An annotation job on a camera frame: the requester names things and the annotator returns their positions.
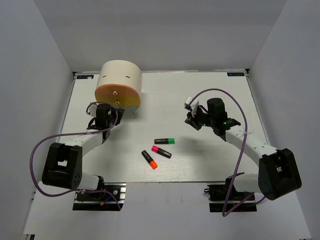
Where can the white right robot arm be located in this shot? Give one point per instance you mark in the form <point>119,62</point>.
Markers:
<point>278,173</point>

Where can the blue corner sticker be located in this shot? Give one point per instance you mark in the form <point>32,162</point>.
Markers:
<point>84,77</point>
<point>235,74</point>

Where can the green cap black highlighter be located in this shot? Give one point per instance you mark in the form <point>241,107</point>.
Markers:
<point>164,141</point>

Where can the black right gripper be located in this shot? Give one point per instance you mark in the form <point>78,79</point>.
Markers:
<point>195,124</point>

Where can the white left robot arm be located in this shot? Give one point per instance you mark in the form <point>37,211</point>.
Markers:
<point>64,163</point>

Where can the orange top drawer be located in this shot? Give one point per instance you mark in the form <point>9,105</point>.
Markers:
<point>106,90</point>

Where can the pink cap black highlighter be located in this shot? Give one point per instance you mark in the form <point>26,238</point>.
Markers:
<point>161,151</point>

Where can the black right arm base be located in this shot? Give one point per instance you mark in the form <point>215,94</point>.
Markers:
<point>217,193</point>

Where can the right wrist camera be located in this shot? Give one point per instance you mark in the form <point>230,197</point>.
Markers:
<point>191,105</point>

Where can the yellow drawer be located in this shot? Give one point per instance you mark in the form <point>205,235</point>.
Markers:
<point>120,100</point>

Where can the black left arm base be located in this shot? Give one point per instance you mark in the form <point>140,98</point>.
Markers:
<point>102,201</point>

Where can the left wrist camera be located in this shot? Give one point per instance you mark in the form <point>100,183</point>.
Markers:
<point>91,110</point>

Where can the blue right corner sticker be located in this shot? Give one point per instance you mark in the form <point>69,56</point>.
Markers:
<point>235,74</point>

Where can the cream round drawer cabinet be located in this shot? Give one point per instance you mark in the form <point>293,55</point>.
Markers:
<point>121,72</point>

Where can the orange cap black highlighter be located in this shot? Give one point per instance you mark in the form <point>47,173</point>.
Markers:
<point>149,159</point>

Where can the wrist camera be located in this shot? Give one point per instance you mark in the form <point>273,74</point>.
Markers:
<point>91,110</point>
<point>191,105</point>

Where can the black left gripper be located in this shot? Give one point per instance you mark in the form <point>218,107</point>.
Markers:
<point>120,114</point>

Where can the pale green bottom drawer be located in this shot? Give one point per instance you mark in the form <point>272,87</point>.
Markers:
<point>129,109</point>

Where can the blue left corner sticker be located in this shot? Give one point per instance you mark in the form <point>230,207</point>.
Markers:
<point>84,77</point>

